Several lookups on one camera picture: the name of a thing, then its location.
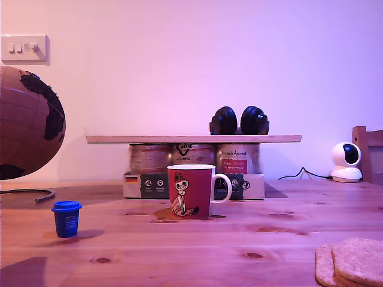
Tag blue coffee capsule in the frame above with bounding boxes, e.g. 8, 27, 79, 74
51, 200, 83, 239

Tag light wooden board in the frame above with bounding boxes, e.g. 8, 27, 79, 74
86, 135, 303, 145

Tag metal can black logo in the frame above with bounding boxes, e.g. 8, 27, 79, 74
171, 143, 217, 167

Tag black headphones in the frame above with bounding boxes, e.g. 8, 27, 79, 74
209, 105, 270, 136

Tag metal can red text label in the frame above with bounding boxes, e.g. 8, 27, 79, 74
128, 143, 173, 175

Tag metal can pink label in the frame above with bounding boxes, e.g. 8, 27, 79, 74
215, 143, 262, 175

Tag red cartoon print mug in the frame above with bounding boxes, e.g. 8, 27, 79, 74
166, 164, 232, 220

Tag white cardboard can tray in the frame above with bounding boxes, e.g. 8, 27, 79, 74
122, 170, 266, 200

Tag grey metal globe stand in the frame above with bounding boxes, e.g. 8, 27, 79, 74
0, 188, 56, 203

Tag brown cork globe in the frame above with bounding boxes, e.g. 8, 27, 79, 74
0, 65, 66, 181

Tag cork coaster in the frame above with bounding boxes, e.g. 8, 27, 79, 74
315, 243, 339, 287
330, 237, 383, 286
333, 272, 358, 287

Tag wooden chair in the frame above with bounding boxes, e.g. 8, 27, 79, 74
351, 126, 383, 185

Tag black camera cable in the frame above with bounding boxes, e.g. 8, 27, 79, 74
278, 167, 333, 181

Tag white round security camera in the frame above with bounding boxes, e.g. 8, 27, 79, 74
329, 142, 363, 183

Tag white wall switch plate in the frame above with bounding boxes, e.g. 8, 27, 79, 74
1, 35, 50, 64

